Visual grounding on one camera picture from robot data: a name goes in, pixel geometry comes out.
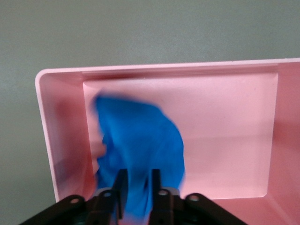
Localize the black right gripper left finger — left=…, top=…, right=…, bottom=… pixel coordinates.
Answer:
left=112, top=168, right=129, bottom=220

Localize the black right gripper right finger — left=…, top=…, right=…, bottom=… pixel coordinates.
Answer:
left=149, top=168, right=163, bottom=221

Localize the pink plastic bin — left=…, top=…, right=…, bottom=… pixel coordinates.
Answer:
left=35, top=58, right=300, bottom=203

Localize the blue glove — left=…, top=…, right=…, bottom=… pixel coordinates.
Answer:
left=90, top=92, right=186, bottom=221

